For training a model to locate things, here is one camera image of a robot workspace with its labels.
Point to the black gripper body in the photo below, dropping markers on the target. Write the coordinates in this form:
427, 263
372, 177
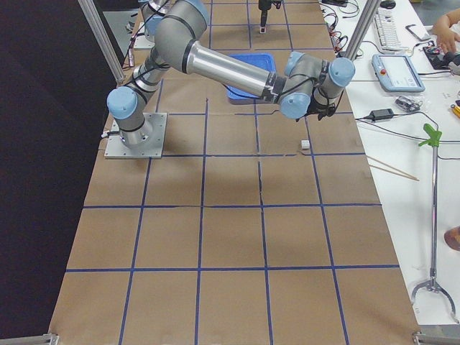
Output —
264, 11
314, 108

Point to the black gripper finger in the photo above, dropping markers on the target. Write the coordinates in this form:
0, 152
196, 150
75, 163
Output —
263, 21

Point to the white block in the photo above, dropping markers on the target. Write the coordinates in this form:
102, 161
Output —
305, 144

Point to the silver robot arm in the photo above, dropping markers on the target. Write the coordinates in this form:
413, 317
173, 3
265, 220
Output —
309, 85
153, 11

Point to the blue plastic tray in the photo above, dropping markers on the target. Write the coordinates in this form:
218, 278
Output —
261, 60

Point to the person hand at desk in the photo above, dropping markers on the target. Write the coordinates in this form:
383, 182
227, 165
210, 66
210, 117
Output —
446, 38

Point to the black power adapter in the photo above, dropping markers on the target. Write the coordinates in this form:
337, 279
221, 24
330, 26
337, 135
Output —
381, 114

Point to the blue teach pendant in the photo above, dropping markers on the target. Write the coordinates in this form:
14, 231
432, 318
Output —
396, 73

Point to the white keyboard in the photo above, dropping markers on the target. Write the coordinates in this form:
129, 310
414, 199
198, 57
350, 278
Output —
385, 29

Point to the wooden chopstick pair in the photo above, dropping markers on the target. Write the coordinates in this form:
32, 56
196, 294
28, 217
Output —
383, 166

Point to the black smartphone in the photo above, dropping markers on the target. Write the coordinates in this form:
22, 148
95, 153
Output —
418, 31

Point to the brown paper table cover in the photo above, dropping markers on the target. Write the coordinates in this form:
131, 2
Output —
236, 235

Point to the aluminium frame post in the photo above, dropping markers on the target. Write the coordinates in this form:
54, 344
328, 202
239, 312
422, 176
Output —
357, 39

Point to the green handled reach grabber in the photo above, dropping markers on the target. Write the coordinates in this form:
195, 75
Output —
431, 284

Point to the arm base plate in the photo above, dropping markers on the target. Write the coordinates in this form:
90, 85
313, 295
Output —
146, 142
142, 43

